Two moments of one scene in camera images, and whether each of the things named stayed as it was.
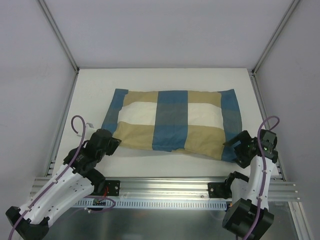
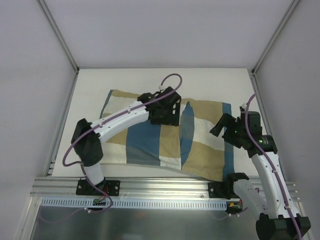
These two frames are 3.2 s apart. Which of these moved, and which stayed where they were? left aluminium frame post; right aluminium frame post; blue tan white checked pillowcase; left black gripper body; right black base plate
Moved: blue tan white checked pillowcase; left black gripper body
Stayed: right black base plate; left aluminium frame post; right aluminium frame post
